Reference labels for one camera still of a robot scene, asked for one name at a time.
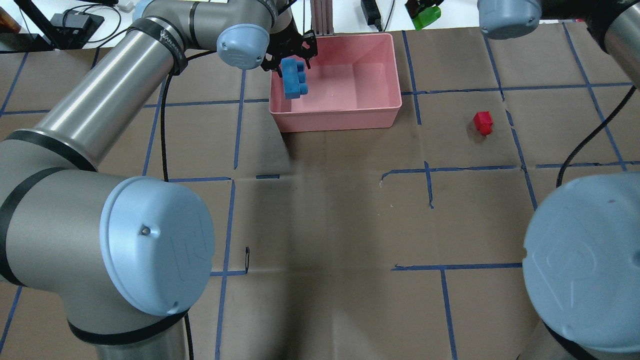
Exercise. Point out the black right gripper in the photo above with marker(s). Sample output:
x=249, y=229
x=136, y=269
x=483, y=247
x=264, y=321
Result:
x=419, y=6

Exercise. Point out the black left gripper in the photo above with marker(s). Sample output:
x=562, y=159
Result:
x=286, y=41

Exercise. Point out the green two-stud block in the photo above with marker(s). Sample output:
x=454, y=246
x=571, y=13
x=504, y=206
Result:
x=426, y=16

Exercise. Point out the blue three-stud block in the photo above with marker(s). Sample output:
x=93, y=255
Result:
x=294, y=78

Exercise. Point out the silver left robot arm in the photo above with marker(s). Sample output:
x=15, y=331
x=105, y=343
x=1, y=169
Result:
x=127, y=256

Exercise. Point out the pink plastic box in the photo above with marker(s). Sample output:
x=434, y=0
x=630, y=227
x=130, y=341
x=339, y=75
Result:
x=353, y=84

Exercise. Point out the black power adapter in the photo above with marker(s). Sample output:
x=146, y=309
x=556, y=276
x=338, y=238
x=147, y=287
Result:
x=371, y=13

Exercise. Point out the red small block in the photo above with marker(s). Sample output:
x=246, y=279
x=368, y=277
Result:
x=483, y=122

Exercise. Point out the aluminium frame post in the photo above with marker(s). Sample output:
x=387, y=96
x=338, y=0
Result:
x=322, y=17

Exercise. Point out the black camera stand base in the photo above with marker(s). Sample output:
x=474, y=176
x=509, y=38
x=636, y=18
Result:
x=69, y=30

